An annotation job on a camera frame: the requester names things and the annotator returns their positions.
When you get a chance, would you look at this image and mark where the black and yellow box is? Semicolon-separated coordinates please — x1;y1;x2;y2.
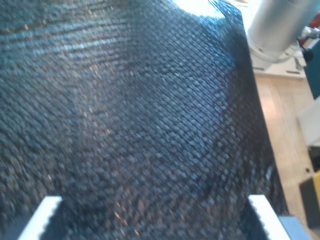
298;171;320;230

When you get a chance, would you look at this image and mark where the white flat panel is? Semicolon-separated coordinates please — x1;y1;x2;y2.
296;96;320;147

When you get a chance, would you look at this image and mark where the black bubble wrap mat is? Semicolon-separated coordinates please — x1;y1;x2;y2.
0;0;288;240

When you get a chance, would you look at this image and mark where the dark teal box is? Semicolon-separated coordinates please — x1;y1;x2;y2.
303;37;320;100

